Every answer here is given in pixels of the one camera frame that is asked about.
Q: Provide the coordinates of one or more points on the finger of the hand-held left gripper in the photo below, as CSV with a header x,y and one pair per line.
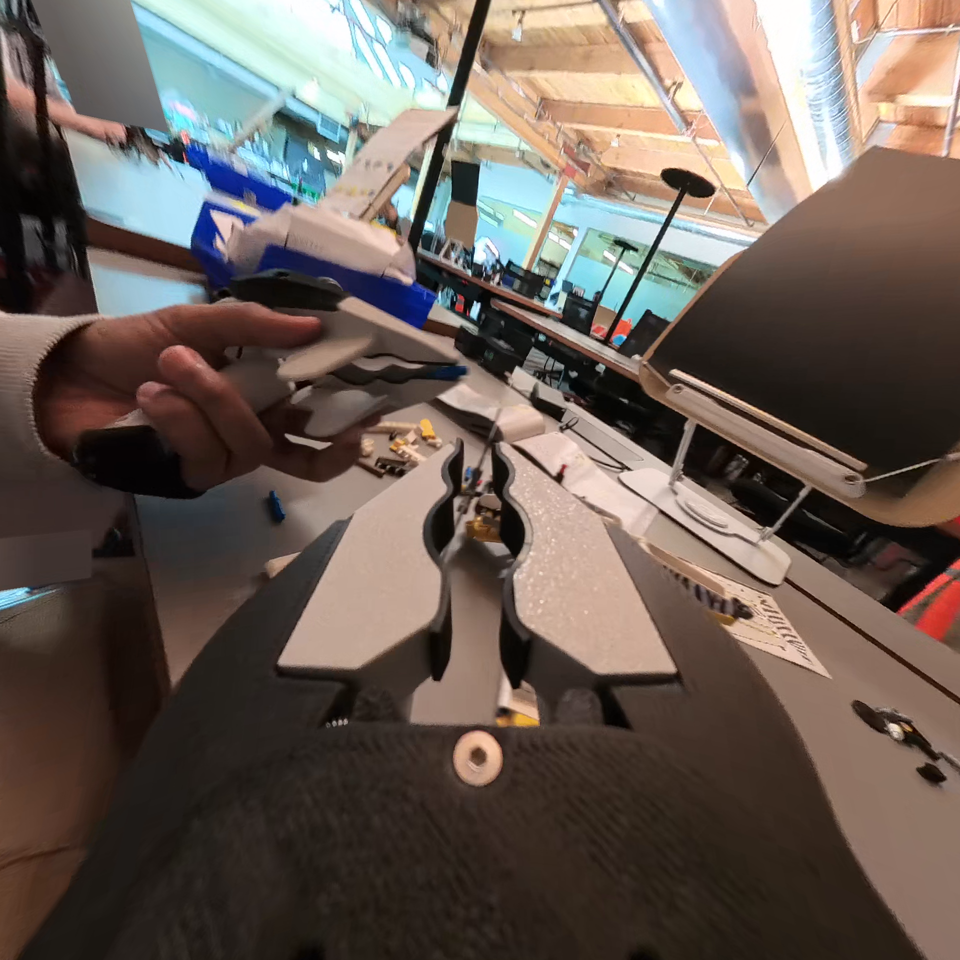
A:
x,y
405,379
397,337

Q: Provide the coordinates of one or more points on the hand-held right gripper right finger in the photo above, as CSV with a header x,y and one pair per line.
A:
x,y
585,600

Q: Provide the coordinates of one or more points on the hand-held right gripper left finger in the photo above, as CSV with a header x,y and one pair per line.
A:
x,y
360,600

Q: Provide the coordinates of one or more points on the blue lego pin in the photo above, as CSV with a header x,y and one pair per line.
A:
x,y
450,370

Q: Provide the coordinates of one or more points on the person's left forearm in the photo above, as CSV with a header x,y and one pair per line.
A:
x,y
30,390

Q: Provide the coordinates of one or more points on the pile of small lego pieces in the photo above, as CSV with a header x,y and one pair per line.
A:
x,y
401,446

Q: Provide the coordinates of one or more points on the cream lego piece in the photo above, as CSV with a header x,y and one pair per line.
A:
x,y
281,564

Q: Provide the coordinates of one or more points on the small blue lego piece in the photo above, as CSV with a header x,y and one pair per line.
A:
x,y
277,507

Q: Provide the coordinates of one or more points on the black lego assembly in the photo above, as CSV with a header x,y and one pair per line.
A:
x,y
889,724

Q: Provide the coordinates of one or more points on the small black lego piece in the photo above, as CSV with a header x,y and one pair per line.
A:
x,y
931,773

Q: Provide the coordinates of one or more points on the person's left hand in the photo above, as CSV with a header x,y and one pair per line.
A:
x,y
120,367

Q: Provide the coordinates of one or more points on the blue storage bin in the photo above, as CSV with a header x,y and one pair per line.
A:
x,y
360,289

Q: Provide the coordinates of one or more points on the white plastic bags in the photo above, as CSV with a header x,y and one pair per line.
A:
x,y
322,232

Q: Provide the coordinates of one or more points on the black electronic box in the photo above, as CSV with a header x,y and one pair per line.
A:
x,y
491,351

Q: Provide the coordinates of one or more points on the white paper sheet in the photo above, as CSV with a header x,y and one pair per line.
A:
x,y
577,472

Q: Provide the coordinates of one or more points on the background workbench row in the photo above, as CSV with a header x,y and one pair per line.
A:
x,y
540,296

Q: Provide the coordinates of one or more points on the cardboard flap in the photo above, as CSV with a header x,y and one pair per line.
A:
x,y
390,157

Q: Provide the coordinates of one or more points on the striped instruction booklet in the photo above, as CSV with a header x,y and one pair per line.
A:
x,y
780,637

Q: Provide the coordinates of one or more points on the short black disc stand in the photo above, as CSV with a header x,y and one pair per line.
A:
x,y
616,270

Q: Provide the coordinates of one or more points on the black pole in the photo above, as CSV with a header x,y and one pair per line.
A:
x,y
454,112

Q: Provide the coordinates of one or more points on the tall black disc stand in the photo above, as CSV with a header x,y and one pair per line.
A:
x,y
660,240

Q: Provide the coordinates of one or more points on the person's tan pants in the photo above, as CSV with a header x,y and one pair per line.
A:
x,y
60,750

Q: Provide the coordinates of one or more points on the red object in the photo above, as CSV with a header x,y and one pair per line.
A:
x,y
937,607

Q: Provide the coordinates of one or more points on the dark tilted monitor on stand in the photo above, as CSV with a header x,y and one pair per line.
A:
x,y
825,322

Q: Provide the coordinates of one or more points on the silver ventilation duct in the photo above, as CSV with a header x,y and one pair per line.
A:
x,y
765,82

